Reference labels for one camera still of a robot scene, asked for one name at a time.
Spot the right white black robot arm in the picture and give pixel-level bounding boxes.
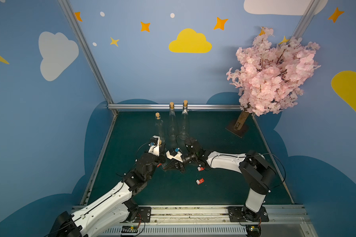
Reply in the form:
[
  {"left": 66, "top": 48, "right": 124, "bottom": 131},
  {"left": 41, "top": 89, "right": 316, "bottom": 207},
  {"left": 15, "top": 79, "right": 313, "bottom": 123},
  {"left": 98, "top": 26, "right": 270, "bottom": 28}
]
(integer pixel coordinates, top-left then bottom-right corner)
[{"left": 164, "top": 138, "right": 277, "bottom": 218}]

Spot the right aluminium frame post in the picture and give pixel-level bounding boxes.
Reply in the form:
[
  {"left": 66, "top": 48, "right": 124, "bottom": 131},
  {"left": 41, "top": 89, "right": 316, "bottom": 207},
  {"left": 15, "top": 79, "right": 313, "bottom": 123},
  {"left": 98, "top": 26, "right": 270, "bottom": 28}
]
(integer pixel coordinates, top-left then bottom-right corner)
[{"left": 292, "top": 0, "right": 321, "bottom": 39}]

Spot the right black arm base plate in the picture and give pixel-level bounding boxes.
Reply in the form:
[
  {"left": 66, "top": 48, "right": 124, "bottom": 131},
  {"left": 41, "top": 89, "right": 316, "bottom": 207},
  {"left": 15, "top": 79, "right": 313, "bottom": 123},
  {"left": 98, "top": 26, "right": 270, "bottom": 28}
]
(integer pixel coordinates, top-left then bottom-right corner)
[{"left": 227, "top": 206, "right": 270, "bottom": 222}]

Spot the aluminium back frame bar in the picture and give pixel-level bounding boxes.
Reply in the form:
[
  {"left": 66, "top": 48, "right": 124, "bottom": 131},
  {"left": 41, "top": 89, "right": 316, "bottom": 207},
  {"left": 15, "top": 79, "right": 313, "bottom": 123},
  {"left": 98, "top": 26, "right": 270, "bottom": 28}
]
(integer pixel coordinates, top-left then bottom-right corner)
[{"left": 107, "top": 103, "right": 241, "bottom": 111}]

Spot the pink artificial blossom tree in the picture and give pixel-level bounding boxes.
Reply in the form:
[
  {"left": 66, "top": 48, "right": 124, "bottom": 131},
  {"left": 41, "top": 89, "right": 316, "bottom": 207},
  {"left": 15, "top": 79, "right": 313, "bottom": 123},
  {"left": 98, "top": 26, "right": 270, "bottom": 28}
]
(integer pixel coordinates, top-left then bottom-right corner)
[{"left": 226, "top": 27, "right": 320, "bottom": 133}]

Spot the left aluminium frame post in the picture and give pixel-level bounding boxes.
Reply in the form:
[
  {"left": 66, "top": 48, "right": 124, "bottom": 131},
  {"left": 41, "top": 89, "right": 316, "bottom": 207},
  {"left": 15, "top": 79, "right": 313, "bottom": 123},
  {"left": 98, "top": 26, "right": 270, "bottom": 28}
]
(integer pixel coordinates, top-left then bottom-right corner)
[{"left": 58, "top": 0, "right": 114, "bottom": 104}]

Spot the clear glass bottle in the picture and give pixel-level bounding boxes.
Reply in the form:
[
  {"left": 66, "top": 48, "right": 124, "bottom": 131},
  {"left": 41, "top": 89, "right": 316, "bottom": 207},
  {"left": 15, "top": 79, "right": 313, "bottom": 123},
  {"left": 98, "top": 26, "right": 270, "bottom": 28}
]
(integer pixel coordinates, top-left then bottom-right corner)
[
  {"left": 178, "top": 100, "right": 189, "bottom": 140},
  {"left": 158, "top": 143, "right": 167, "bottom": 168},
  {"left": 168, "top": 102, "right": 179, "bottom": 142},
  {"left": 155, "top": 113, "right": 165, "bottom": 144}
]

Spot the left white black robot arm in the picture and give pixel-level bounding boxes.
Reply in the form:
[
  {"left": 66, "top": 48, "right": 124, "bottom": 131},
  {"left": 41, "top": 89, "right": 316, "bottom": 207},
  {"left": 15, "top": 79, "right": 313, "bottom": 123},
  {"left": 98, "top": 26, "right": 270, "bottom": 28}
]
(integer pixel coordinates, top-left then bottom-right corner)
[{"left": 47, "top": 136, "right": 165, "bottom": 237}]

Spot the small circuit board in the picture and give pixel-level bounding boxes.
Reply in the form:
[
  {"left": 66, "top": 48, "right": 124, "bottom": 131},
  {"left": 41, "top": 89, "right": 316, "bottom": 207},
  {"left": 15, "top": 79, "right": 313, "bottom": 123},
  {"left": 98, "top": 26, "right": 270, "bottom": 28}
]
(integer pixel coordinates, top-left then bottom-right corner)
[
  {"left": 245, "top": 225, "right": 262, "bottom": 237},
  {"left": 120, "top": 225, "right": 139, "bottom": 237}
]

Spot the aluminium frame post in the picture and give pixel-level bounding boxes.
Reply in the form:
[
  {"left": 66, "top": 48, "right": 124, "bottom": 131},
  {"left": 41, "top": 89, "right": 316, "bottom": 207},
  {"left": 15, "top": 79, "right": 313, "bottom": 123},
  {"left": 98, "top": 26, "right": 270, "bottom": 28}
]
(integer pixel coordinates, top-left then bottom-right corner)
[
  {"left": 58, "top": 0, "right": 114, "bottom": 104},
  {"left": 292, "top": 0, "right": 321, "bottom": 39}
]

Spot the left small circuit board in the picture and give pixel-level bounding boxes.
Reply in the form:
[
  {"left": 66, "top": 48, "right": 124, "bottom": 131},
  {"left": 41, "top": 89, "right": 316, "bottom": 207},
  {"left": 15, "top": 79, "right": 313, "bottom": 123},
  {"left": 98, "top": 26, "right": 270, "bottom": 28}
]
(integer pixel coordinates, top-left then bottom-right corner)
[{"left": 120, "top": 225, "right": 139, "bottom": 237}]

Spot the right small circuit board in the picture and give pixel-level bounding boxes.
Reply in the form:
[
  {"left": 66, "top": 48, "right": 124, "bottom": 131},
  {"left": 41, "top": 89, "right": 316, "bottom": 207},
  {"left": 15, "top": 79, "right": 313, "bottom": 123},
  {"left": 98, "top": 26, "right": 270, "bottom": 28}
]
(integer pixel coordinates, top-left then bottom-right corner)
[{"left": 245, "top": 225, "right": 262, "bottom": 237}]

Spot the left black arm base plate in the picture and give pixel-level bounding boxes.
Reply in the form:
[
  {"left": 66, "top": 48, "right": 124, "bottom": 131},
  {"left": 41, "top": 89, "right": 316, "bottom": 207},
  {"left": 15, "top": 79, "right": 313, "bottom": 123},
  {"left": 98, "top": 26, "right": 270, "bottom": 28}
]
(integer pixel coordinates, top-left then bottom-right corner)
[{"left": 125, "top": 206, "right": 152, "bottom": 223}]

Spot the aluminium front rail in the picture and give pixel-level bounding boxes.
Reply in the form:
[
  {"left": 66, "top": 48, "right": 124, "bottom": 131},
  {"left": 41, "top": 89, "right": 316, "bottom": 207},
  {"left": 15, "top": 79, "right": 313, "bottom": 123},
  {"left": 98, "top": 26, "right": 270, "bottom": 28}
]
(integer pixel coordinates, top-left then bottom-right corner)
[{"left": 97, "top": 205, "right": 318, "bottom": 237}]

